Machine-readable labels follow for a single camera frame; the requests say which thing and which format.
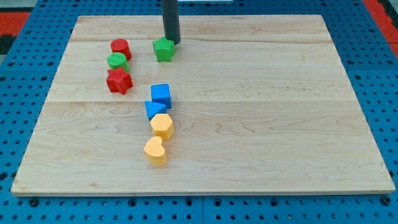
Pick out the light wooden board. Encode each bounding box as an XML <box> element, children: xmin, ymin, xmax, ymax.
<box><xmin>11</xmin><ymin>15</ymin><xmax>395</xmax><ymax>197</ymax></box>

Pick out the red cylinder block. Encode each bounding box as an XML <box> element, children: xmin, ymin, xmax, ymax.
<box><xmin>110</xmin><ymin>39</ymin><xmax>132</xmax><ymax>61</ymax></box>

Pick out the yellow hexagon block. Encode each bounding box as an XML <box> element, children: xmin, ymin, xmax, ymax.
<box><xmin>150</xmin><ymin>113</ymin><xmax>174</xmax><ymax>141</ymax></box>

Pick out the red star block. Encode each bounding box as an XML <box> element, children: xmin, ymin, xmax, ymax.
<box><xmin>106</xmin><ymin>67</ymin><xmax>134</xmax><ymax>95</ymax></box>

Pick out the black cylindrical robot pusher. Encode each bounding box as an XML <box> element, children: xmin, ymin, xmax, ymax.
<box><xmin>160</xmin><ymin>0</ymin><xmax>180</xmax><ymax>45</ymax></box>

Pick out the blue cube block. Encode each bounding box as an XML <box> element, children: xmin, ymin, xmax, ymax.
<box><xmin>150</xmin><ymin>83</ymin><xmax>172</xmax><ymax>109</ymax></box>

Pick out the blue triangle block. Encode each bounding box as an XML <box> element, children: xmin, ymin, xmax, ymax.
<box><xmin>144</xmin><ymin>101</ymin><xmax>167</xmax><ymax>121</ymax></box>

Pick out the green cylinder block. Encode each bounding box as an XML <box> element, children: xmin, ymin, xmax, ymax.
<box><xmin>107</xmin><ymin>52</ymin><xmax>129</xmax><ymax>72</ymax></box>

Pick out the green star block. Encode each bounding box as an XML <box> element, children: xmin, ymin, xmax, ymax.
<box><xmin>152</xmin><ymin>37</ymin><xmax>175</xmax><ymax>62</ymax></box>

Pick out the yellow heart block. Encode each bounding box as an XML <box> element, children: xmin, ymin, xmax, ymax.
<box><xmin>144</xmin><ymin>136</ymin><xmax>167</xmax><ymax>166</ymax></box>

